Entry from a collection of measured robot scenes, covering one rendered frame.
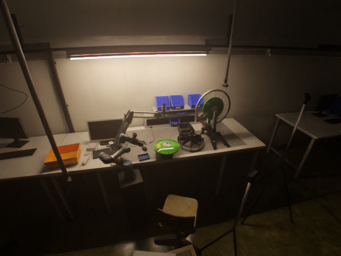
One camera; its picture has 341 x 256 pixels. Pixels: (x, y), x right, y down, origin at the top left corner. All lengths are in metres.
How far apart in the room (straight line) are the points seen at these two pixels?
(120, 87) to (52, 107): 1.04
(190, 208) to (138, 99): 1.69
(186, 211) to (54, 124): 2.29
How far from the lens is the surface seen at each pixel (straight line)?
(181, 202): 1.97
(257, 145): 2.54
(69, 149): 2.46
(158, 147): 1.92
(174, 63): 2.58
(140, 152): 2.16
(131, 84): 2.57
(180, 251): 1.33
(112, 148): 1.92
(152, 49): 2.01
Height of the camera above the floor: 2.19
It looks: 29 degrees down
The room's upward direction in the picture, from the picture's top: straight up
